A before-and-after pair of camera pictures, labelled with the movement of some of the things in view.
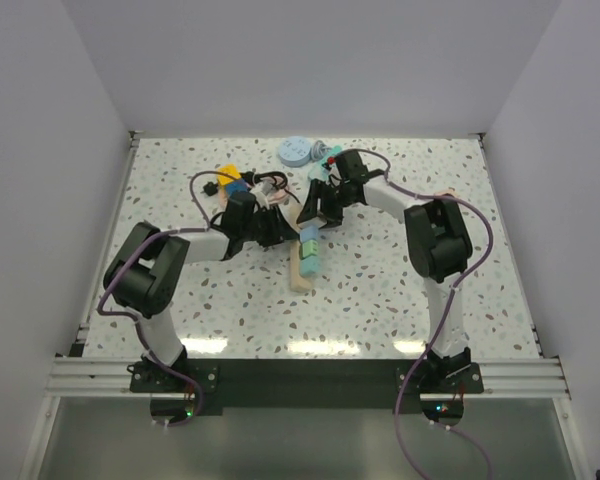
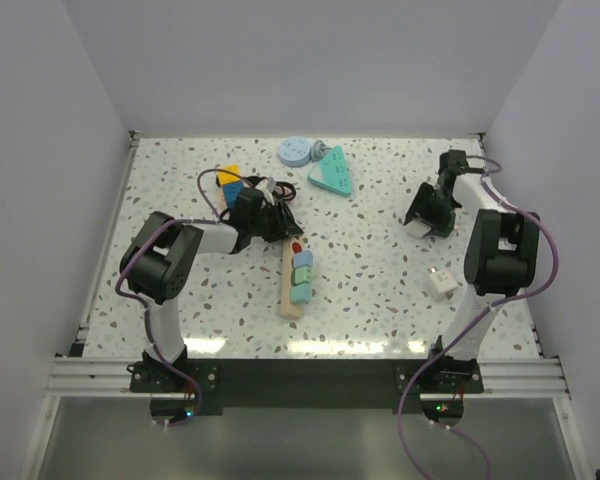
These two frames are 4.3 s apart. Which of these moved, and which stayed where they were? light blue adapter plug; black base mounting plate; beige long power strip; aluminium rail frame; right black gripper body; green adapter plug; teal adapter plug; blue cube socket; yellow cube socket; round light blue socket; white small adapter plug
Moved: light blue adapter plug; right black gripper body; teal adapter plug; beige long power strip; green adapter plug; white small adapter plug
Stayed: black base mounting plate; yellow cube socket; round light blue socket; aluminium rail frame; blue cube socket
